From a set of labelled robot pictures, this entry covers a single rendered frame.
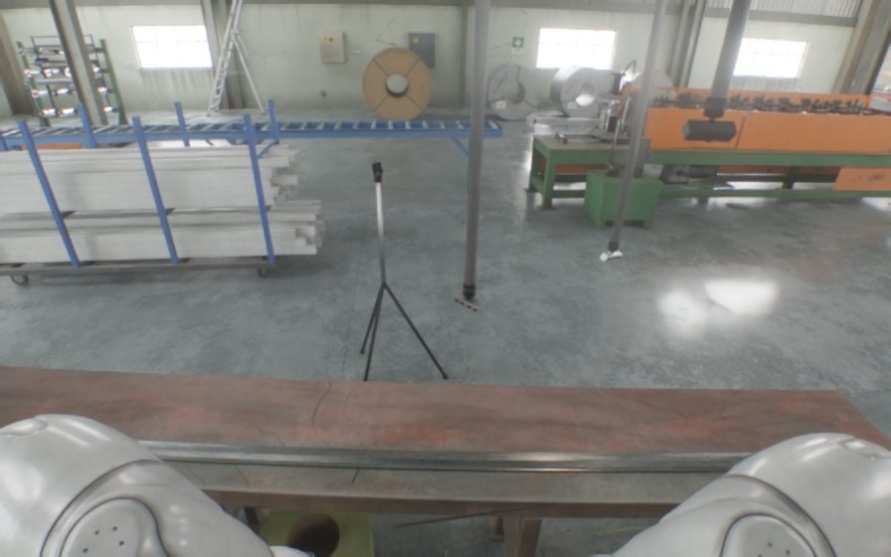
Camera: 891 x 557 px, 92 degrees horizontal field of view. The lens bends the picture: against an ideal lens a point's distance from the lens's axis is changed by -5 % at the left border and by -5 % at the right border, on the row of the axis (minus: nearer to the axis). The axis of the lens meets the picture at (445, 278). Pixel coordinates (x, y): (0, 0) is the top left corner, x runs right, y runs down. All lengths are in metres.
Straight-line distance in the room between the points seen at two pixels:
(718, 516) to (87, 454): 0.54
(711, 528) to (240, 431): 1.37
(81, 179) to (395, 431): 3.45
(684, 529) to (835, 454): 0.19
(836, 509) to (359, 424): 1.24
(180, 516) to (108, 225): 4.31
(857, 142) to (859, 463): 7.19
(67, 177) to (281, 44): 9.50
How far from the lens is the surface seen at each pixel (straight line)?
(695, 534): 0.44
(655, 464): 1.51
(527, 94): 11.37
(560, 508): 1.41
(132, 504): 0.44
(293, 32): 13.23
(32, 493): 0.54
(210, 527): 0.46
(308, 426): 1.54
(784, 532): 0.44
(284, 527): 2.09
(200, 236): 4.14
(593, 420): 1.59
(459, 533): 2.22
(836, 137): 7.43
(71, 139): 6.45
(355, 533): 2.02
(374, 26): 12.99
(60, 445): 0.56
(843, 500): 0.54
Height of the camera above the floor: 1.89
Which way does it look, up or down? 29 degrees down
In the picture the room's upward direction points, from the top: 1 degrees clockwise
